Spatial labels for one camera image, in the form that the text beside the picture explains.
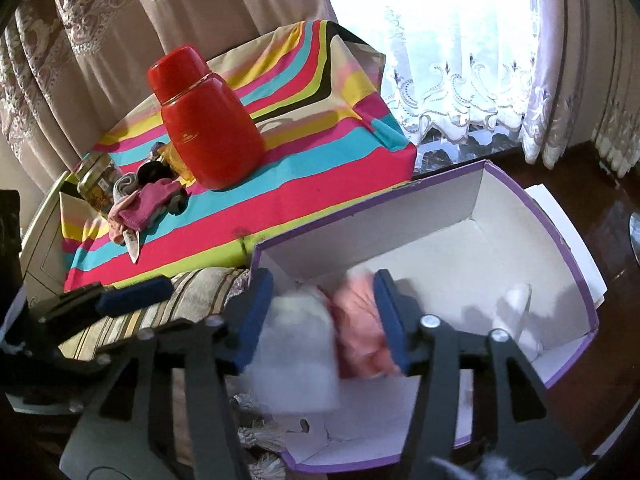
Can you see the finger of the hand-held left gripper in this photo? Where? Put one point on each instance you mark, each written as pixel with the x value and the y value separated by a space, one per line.
pixel 135 295

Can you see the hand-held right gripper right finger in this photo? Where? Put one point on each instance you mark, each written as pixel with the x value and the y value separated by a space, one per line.
pixel 392 321

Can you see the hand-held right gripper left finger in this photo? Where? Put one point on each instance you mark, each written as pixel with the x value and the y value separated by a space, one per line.
pixel 250 321

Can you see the pink fluffy cloth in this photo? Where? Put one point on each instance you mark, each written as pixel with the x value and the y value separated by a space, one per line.
pixel 355 320

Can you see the white fluffy cloth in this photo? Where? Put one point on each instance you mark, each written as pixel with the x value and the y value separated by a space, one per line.
pixel 300 340

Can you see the white box with purple edge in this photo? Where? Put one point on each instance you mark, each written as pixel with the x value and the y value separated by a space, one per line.
pixel 450 260

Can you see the black sock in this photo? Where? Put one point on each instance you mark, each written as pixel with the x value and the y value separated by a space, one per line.
pixel 150 170

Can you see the orange organza bag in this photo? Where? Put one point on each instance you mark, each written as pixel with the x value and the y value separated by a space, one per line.
pixel 175 160

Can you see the white cloth piece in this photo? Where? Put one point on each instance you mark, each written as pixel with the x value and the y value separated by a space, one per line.
pixel 132 247

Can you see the striped beige sofa cushion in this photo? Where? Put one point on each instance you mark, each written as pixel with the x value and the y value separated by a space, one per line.
pixel 200 285

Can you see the pink knitted sock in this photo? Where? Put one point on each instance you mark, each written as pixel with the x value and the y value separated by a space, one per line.
pixel 150 205

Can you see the white cabinet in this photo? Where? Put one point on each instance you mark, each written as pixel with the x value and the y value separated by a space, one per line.
pixel 45 255

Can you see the white tassel fringe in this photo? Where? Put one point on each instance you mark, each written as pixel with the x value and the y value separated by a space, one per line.
pixel 260 435

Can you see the glass jar with metal lid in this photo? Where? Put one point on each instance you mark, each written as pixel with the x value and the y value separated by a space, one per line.
pixel 97 182

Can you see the white sock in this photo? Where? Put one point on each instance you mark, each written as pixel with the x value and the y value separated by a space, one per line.
pixel 517 305

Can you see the striped colourful tablecloth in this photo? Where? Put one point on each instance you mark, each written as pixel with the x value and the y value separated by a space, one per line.
pixel 300 200

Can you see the grey striped knitted sock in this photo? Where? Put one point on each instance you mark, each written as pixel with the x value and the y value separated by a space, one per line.
pixel 158 149

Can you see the grey fluffy item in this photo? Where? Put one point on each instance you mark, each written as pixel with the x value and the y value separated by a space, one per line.
pixel 470 470

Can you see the red thermos flask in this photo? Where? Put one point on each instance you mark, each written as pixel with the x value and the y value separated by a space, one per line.
pixel 210 125

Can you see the white box lid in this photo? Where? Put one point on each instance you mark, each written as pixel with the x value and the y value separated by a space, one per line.
pixel 597 275

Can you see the white lace curtain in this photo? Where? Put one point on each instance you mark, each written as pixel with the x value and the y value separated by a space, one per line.
pixel 450 85

